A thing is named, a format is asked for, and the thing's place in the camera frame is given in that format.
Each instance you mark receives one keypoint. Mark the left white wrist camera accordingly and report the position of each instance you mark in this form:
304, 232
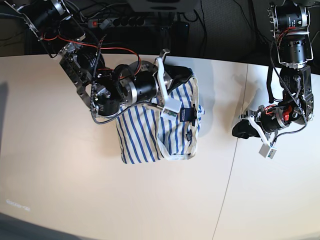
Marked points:
267, 150

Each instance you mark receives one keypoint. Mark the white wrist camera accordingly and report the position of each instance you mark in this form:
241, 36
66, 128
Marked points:
267, 150
170, 107

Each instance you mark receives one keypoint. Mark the aluminium table frame post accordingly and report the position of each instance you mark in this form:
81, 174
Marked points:
165, 41

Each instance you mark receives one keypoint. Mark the black power adapter box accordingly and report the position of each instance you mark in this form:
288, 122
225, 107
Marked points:
180, 29

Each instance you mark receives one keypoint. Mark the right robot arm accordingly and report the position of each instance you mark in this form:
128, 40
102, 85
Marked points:
107, 92

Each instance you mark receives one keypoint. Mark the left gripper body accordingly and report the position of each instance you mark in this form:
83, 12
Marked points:
271, 119

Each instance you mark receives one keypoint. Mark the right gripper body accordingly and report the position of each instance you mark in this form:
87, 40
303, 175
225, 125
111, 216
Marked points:
141, 87

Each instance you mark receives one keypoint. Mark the blue white striped T-shirt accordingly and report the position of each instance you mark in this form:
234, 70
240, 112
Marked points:
146, 137

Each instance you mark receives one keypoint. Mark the grey monitor stand base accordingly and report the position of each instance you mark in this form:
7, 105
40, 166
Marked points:
163, 5

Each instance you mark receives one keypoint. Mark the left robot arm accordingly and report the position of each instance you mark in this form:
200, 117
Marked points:
288, 81

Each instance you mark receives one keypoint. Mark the black power strip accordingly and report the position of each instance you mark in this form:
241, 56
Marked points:
120, 22

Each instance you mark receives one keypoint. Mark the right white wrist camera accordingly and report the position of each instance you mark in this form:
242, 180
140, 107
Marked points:
170, 107

